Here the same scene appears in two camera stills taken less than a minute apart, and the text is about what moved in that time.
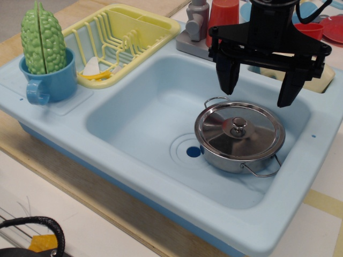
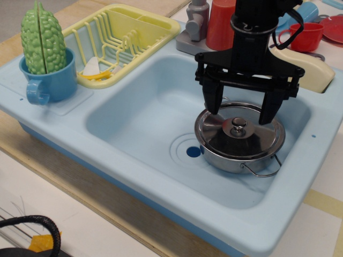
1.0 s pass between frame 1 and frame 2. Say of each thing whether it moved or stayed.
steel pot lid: stayed
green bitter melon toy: stayed
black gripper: moved
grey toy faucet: stayed
